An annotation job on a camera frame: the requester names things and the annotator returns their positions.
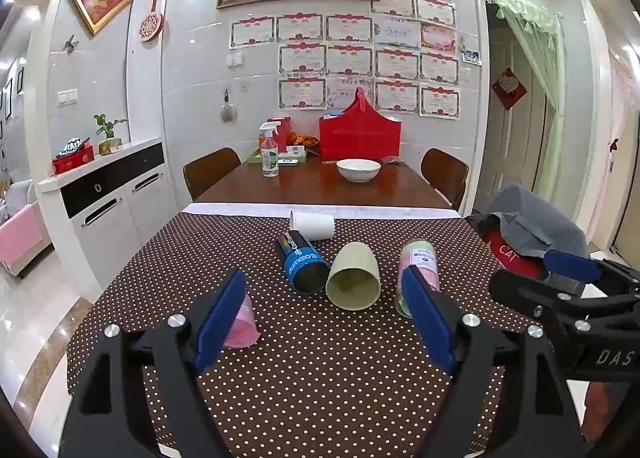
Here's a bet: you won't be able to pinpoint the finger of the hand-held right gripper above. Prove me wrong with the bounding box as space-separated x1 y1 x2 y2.
544 249 640 297
488 269 601 339

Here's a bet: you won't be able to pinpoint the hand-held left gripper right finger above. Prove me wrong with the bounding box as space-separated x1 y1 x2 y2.
399 265 586 458

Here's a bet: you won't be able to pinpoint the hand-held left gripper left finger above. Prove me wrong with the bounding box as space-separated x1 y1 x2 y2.
57 267 248 458

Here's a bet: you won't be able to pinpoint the beige cup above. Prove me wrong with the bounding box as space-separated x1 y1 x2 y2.
326 241 382 310

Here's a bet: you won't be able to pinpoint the person's right forearm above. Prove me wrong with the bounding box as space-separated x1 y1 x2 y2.
581 380 640 445

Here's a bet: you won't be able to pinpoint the pink cup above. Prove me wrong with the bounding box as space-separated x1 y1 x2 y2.
223 288 262 350

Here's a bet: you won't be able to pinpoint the clear labelled cup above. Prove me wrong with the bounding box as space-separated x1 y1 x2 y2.
395 237 440 319

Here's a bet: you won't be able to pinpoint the blue printed cup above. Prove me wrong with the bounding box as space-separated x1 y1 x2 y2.
274 231 331 297

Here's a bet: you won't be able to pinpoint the white cup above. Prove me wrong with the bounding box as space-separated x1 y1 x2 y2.
289 210 335 242

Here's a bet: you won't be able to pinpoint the red printed garment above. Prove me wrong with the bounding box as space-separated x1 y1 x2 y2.
481 228 547 280

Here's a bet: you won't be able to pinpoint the grey cloth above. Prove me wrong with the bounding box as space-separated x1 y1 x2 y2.
481 183 591 260

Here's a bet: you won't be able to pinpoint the brown polka dot tablecloth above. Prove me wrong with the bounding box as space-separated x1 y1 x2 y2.
66 211 553 458

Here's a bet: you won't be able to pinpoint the wooden door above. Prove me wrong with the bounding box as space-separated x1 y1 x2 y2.
486 3 547 201

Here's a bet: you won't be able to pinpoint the brown chair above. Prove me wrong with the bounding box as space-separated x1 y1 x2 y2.
182 147 243 202
420 147 470 212

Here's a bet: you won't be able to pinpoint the white sideboard cabinet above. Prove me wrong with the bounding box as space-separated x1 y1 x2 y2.
37 137 169 305

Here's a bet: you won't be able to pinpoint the white bowl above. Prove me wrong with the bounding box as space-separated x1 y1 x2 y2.
336 158 382 183

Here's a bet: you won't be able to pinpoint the clear spray bottle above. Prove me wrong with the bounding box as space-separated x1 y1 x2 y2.
258 121 281 178

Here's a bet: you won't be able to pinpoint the green tray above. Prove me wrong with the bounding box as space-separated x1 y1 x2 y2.
247 147 307 166

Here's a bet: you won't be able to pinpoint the red diamond door decoration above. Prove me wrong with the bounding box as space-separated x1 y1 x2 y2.
492 67 528 111

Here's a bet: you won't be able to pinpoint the red basket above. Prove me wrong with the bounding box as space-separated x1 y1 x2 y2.
318 86 401 162

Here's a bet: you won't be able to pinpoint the green curtain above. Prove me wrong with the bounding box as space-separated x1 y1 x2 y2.
479 0 566 205

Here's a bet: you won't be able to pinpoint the pink cloth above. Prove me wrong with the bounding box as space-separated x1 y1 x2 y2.
0 203 46 270

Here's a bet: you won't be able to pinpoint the red gift box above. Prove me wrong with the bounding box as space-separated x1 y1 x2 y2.
52 137 95 175

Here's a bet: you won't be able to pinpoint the potted plant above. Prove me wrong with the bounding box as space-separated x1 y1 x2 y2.
93 114 129 156

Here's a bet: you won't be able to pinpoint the red paper-cut fan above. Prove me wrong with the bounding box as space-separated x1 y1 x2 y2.
138 0 165 44

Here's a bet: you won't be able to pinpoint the wall hook ornament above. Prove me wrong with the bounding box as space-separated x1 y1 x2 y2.
219 88 237 123

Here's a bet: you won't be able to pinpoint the small wall photos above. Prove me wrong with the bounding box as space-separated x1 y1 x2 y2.
458 33 482 66

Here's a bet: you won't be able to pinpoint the group of wall certificates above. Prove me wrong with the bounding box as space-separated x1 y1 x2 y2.
228 0 461 121

